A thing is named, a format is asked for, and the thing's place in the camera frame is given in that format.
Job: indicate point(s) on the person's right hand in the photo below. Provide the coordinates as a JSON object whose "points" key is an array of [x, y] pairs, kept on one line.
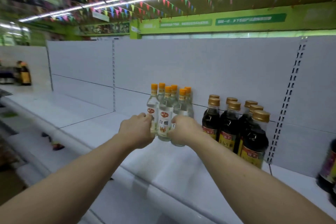
{"points": [[187, 132]]}

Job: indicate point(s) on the person's left hand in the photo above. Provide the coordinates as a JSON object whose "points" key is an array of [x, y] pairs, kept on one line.
{"points": [[133, 132]]}

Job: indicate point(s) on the person's right fingers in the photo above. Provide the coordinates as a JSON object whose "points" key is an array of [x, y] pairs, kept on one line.
{"points": [[173, 129]]}

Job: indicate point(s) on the person's left fingers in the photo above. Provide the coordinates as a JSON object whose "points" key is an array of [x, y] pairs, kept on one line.
{"points": [[149, 126]]}

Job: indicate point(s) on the clear vinegar bottle orange cap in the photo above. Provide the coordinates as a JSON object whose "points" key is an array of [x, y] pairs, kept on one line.
{"points": [[181, 108], [152, 104]]}

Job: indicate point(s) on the person's right forearm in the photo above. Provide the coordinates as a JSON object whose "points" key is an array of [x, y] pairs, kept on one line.
{"points": [[252, 184]]}

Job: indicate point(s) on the person's left forearm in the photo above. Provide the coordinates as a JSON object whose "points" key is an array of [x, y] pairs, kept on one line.
{"points": [[60, 181]]}

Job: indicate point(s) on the cluster of clear vinegar bottles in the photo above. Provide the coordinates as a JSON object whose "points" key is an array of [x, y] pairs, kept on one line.
{"points": [[165, 116]]}

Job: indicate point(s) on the group of dark sauce bottles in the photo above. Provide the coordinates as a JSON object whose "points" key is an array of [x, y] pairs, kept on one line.
{"points": [[231, 132]]}

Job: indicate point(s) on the perforated shelf upright strip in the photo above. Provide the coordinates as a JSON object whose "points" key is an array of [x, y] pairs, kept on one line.
{"points": [[288, 95], [114, 74]]}

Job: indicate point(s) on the white metal shelving unit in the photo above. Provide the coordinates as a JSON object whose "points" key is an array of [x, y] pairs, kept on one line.
{"points": [[86, 69]]}

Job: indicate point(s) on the dark bottle with yellow label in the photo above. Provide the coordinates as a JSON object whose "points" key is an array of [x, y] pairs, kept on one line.
{"points": [[25, 74]]}

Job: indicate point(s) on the row of dark jars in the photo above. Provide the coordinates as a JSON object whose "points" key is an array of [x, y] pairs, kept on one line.
{"points": [[6, 75]]}

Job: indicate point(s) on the large dark sauce bottle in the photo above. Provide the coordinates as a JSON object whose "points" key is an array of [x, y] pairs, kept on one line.
{"points": [[328, 168]]}

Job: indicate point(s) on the green wall sign banner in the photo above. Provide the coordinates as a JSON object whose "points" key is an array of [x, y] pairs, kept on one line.
{"points": [[236, 21]]}

